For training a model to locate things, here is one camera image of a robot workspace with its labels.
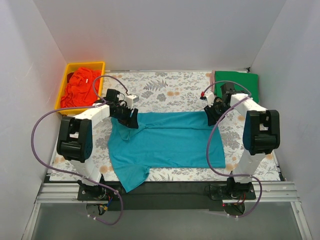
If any teal t shirt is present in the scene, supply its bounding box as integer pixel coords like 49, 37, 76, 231
108, 111, 226, 192

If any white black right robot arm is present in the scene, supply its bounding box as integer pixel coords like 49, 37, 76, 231
200, 80, 281, 199

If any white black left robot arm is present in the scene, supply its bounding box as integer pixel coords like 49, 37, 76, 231
56, 89, 139, 200

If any folded pink t shirt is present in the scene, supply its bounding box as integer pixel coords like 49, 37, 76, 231
210, 70, 217, 96

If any folded green t shirt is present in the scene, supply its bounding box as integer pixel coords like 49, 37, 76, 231
214, 71, 260, 104

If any orange t shirt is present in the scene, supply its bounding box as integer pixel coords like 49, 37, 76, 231
60, 67, 102, 108

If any yellow plastic bin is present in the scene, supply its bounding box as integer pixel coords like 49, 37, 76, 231
55, 61, 106, 115

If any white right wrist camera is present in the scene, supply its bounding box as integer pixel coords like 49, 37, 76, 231
200, 91, 216, 107

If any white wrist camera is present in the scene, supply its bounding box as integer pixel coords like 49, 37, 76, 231
200, 91, 216, 107
124, 94, 139, 109

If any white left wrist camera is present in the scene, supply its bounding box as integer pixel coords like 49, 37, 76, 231
124, 94, 139, 109

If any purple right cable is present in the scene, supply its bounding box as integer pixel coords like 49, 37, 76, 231
203, 80, 263, 219

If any purple cable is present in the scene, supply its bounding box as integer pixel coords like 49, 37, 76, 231
30, 75, 130, 226
203, 80, 263, 219

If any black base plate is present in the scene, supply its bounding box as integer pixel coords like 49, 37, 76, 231
77, 181, 258, 212

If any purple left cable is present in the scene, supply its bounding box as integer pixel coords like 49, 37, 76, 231
30, 75, 130, 226

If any aluminium frame rail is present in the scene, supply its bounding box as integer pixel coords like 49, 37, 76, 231
23, 181, 312, 240

